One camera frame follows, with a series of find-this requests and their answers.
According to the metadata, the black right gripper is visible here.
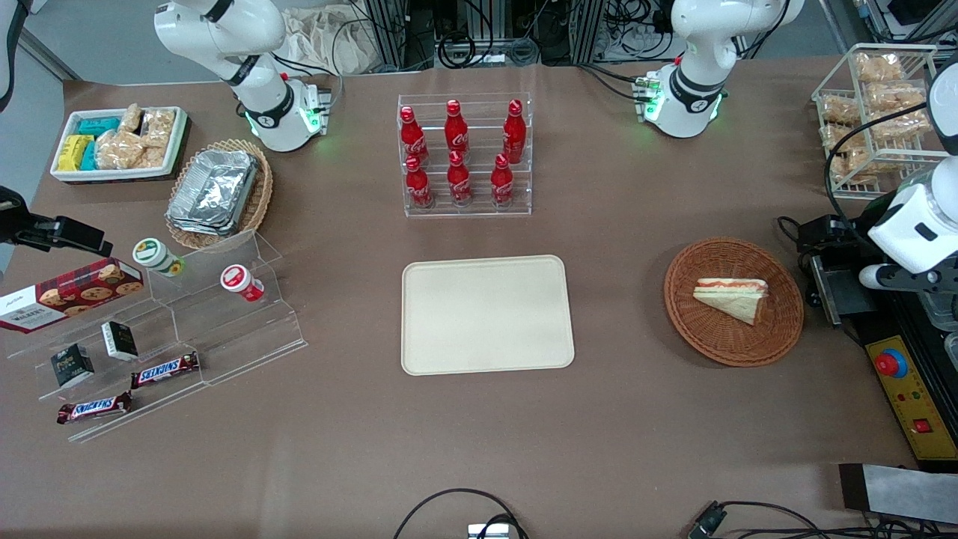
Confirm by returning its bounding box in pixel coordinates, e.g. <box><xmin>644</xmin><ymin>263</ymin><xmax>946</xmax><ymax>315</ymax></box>
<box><xmin>0</xmin><ymin>186</ymin><xmax>114</xmax><ymax>258</ymax></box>

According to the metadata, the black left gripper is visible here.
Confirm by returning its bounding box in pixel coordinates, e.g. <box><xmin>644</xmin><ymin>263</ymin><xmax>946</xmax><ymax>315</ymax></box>
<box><xmin>797</xmin><ymin>214</ymin><xmax>870</xmax><ymax>257</ymax></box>

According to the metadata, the triangle sandwich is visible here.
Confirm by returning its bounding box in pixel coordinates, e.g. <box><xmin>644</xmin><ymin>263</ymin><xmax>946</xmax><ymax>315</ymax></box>
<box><xmin>692</xmin><ymin>277</ymin><xmax>769</xmax><ymax>326</ymax></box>

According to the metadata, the white rectangular snack tray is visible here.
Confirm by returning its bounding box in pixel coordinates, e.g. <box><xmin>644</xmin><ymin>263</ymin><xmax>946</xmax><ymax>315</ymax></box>
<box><xmin>49</xmin><ymin>106</ymin><xmax>189</xmax><ymax>184</ymax></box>

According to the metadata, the round brown wicker basket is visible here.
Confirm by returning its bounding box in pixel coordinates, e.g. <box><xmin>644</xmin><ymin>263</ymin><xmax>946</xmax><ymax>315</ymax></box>
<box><xmin>664</xmin><ymin>237</ymin><xmax>805</xmax><ymax>368</ymax></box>

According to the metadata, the oval light wicker basket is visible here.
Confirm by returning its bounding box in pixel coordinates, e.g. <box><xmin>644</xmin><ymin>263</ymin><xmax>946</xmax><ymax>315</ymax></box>
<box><xmin>165</xmin><ymin>138</ymin><xmax>274</xmax><ymax>252</ymax></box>

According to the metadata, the beige plastic tray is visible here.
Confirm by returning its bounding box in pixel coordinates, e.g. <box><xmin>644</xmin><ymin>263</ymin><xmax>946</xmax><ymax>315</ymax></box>
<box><xmin>401</xmin><ymin>255</ymin><xmax>576</xmax><ymax>376</ymax></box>

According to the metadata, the red tartan cookie box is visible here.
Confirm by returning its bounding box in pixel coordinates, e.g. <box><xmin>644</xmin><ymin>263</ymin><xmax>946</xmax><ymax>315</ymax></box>
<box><xmin>0</xmin><ymin>258</ymin><xmax>144</xmax><ymax>334</ymax></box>

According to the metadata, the green lid yogurt cup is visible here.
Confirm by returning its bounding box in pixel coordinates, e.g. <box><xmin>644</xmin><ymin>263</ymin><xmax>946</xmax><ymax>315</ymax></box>
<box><xmin>132</xmin><ymin>237</ymin><xmax>186</xmax><ymax>278</ymax></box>

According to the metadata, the yellow snack packet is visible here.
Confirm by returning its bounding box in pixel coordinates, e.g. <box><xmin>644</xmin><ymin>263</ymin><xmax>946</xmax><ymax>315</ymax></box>
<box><xmin>58</xmin><ymin>135</ymin><xmax>94</xmax><ymax>171</ymax></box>

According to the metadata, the small black carton box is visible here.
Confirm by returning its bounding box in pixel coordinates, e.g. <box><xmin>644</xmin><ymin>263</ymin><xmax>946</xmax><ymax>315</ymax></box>
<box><xmin>101</xmin><ymin>320</ymin><xmax>139</xmax><ymax>362</ymax></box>
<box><xmin>50</xmin><ymin>343</ymin><xmax>96</xmax><ymax>389</ymax></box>

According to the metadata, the black equipment base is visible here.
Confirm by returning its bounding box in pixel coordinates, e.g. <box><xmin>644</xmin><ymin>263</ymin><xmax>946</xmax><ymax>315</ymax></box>
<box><xmin>842</xmin><ymin>284</ymin><xmax>958</xmax><ymax>472</ymax></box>

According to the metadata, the aluminium foil container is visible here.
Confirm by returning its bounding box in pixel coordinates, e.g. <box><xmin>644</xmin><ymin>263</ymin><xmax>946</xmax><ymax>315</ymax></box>
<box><xmin>166</xmin><ymin>150</ymin><xmax>259</xmax><ymax>237</ymax></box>

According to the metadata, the clear plastic container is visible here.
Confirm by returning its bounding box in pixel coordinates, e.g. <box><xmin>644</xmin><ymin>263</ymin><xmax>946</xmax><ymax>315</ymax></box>
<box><xmin>922</xmin><ymin>288</ymin><xmax>958</xmax><ymax>334</ymax></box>

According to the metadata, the brown Snickers bar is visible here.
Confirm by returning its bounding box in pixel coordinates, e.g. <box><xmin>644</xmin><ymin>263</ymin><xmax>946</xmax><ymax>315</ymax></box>
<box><xmin>130</xmin><ymin>351</ymin><xmax>201</xmax><ymax>389</ymax></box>
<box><xmin>57</xmin><ymin>391</ymin><xmax>133</xmax><ymax>425</ymax></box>

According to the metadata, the red lid yogurt cup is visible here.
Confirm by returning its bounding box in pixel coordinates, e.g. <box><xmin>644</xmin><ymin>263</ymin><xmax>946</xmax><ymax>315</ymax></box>
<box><xmin>220</xmin><ymin>264</ymin><xmax>265</xmax><ymax>303</ymax></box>

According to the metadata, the clear acrylic step display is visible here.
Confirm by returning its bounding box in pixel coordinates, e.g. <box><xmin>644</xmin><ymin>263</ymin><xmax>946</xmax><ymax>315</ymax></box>
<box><xmin>4</xmin><ymin>231</ymin><xmax>309</xmax><ymax>444</ymax></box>

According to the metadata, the yellow emergency stop box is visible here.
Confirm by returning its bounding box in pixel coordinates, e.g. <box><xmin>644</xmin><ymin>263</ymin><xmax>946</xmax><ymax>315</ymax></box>
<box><xmin>864</xmin><ymin>335</ymin><xmax>958</xmax><ymax>463</ymax></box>

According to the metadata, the grey metal plate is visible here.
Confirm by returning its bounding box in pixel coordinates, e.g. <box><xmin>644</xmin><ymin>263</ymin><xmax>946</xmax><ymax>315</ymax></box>
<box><xmin>838</xmin><ymin>463</ymin><xmax>958</xmax><ymax>525</ymax></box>

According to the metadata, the beige cloth bag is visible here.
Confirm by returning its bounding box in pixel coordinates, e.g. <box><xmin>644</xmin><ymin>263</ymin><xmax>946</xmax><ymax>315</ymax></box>
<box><xmin>283</xmin><ymin>7</ymin><xmax>375</xmax><ymax>76</ymax></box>

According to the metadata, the red cola bottle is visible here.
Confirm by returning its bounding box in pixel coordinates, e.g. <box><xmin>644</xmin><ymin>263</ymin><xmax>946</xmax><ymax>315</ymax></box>
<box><xmin>445</xmin><ymin>100</ymin><xmax>469</xmax><ymax>158</ymax></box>
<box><xmin>490</xmin><ymin>153</ymin><xmax>515</xmax><ymax>207</ymax></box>
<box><xmin>502</xmin><ymin>99</ymin><xmax>528</xmax><ymax>164</ymax></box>
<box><xmin>447</xmin><ymin>150</ymin><xmax>472</xmax><ymax>206</ymax></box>
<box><xmin>399</xmin><ymin>106</ymin><xmax>429</xmax><ymax>165</ymax></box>
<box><xmin>405</xmin><ymin>155</ymin><xmax>434</xmax><ymax>209</ymax></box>

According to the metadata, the clear acrylic bottle rack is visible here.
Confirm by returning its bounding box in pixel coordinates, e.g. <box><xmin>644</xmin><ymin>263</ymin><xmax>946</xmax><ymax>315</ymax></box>
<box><xmin>397</xmin><ymin>92</ymin><xmax>534</xmax><ymax>219</ymax></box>

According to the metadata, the grey metal bracket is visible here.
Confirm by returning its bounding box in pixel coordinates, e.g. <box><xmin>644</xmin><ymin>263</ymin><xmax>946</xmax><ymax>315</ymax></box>
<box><xmin>812</xmin><ymin>255</ymin><xmax>878</xmax><ymax>326</ymax></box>

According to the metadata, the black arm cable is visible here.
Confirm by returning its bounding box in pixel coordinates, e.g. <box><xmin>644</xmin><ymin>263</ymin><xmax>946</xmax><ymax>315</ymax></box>
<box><xmin>823</xmin><ymin>101</ymin><xmax>933</xmax><ymax>233</ymax></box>

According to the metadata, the white wire basket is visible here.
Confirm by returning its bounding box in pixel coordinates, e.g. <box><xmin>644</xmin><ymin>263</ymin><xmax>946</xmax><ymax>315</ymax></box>
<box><xmin>812</xmin><ymin>43</ymin><xmax>948</xmax><ymax>200</ymax></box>

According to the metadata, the black plug with cable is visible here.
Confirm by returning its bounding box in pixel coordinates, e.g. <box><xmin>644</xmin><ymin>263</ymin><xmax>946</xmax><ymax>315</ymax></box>
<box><xmin>687</xmin><ymin>500</ymin><xmax>958</xmax><ymax>539</ymax></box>

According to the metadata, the aluminium frame profile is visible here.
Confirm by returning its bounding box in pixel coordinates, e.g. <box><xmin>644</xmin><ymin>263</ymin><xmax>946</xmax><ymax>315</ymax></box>
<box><xmin>573</xmin><ymin>0</ymin><xmax>605</xmax><ymax>64</ymax></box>
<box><xmin>364</xmin><ymin>0</ymin><xmax>409</xmax><ymax>72</ymax></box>

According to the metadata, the coiled black cable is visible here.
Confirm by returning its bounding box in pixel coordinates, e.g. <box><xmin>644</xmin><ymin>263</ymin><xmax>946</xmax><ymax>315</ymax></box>
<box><xmin>437</xmin><ymin>31</ymin><xmax>477</xmax><ymax>68</ymax></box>

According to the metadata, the black looped table cable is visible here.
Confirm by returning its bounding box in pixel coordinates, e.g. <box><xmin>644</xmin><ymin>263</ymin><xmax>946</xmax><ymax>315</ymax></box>
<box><xmin>393</xmin><ymin>488</ymin><xmax>529</xmax><ymax>539</ymax></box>

